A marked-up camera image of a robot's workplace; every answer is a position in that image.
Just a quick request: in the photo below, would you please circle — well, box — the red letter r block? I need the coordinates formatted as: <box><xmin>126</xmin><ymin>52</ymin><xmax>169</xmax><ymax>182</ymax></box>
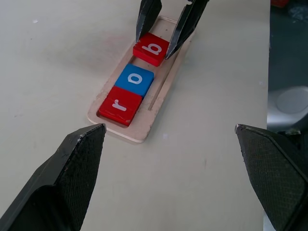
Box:
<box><xmin>99</xmin><ymin>86</ymin><xmax>143</xmax><ymax>128</ymax></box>

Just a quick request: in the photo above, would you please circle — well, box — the blue letter o block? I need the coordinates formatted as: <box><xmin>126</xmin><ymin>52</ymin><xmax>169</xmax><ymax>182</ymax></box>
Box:
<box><xmin>114</xmin><ymin>64</ymin><xmax>154</xmax><ymax>98</ymax></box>

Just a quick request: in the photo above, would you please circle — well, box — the wooden letter tray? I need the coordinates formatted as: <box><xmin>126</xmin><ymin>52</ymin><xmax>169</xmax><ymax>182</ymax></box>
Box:
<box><xmin>87</xmin><ymin>15</ymin><xmax>196</xmax><ymax>144</ymax></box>

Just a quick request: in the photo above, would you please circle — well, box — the red letter b block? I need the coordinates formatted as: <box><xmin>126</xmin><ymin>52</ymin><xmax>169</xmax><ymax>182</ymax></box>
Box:
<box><xmin>132</xmin><ymin>32</ymin><xmax>170</xmax><ymax>67</ymax></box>

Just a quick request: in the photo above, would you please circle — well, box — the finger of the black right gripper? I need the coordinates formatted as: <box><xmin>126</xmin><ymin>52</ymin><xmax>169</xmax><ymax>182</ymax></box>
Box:
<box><xmin>135</xmin><ymin>0</ymin><xmax>163</xmax><ymax>44</ymax></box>
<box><xmin>166</xmin><ymin>0</ymin><xmax>209</xmax><ymax>60</ymax></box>

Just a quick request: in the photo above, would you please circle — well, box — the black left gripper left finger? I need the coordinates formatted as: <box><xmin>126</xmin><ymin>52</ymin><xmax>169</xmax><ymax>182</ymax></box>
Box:
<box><xmin>0</xmin><ymin>123</ymin><xmax>107</xmax><ymax>231</ymax></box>

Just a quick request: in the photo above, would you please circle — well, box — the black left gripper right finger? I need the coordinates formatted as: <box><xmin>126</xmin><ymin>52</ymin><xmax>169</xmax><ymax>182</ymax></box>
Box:
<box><xmin>234</xmin><ymin>124</ymin><xmax>308</xmax><ymax>231</ymax></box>

